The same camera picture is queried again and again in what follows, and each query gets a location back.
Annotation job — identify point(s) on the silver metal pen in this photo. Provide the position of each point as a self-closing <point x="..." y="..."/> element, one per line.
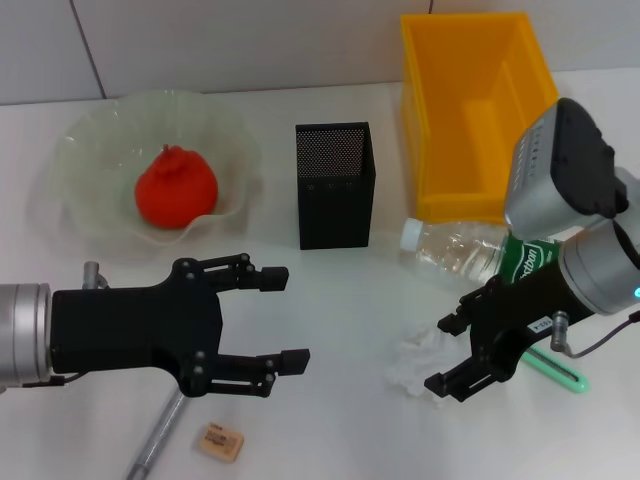
<point x="150" y="445"/>

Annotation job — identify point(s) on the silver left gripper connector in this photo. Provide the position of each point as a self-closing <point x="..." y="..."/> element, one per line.
<point x="91" y="274"/>

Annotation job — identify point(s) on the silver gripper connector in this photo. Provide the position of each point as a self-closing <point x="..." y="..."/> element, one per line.
<point x="91" y="274"/>
<point x="559" y="335"/>

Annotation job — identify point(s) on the beige eraser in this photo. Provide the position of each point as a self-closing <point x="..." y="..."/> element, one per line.
<point x="220" y="441"/>

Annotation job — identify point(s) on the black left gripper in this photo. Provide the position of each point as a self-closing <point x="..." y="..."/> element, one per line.
<point x="135" y="330"/>

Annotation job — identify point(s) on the white paper ball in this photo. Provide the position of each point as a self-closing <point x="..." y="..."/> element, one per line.
<point x="415" y="360"/>

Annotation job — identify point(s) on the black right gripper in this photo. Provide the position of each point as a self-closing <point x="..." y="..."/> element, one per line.
<point x="530" y="310"/>

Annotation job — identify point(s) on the pale green glass fruit plate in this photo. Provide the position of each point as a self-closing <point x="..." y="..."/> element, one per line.
<point x="100" y="140"/>

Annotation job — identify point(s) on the black mesh pen holder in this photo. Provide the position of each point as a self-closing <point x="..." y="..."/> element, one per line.
<point x="332" y="210"/>

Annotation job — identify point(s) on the yellow plastic bin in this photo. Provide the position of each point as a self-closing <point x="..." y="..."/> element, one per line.
<point x="460" y="125"/>

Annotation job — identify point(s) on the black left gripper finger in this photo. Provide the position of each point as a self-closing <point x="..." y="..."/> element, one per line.
<point x="292" y="361"/>

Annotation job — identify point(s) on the clear green-label water bottle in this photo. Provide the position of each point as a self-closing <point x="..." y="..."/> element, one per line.
<point x="450" y="250"/>

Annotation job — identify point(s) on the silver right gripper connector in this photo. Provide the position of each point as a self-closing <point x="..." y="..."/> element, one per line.
<point x="559" y="335"/>

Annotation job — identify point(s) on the mint green utility knife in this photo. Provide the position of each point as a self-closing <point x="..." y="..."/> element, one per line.
<point x="565" y="377"/>

